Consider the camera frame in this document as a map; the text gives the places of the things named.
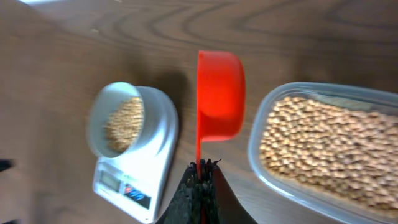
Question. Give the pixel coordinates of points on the red measuring scoop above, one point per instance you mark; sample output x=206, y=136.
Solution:
x=221, y=97

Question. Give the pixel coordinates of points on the soybeans in container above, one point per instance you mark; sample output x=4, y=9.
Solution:
x=351, y=154

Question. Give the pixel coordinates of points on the white digital kitchen scale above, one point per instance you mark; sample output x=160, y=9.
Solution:
x=134, y=181

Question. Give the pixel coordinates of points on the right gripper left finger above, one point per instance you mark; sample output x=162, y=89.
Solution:
x=185, y=206

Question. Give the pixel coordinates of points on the light grey bowl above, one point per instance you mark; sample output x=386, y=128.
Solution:
x=107, y=101

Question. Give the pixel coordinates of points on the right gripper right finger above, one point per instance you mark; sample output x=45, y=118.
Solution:
x=219, y=201

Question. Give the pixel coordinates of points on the soybeans in bowl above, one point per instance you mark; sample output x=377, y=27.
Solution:
x=125, y=124

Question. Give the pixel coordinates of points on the clear plastic container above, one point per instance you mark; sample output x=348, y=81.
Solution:
x=350, y=97

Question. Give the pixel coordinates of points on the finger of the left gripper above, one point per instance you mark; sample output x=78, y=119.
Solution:
x=5, y=164

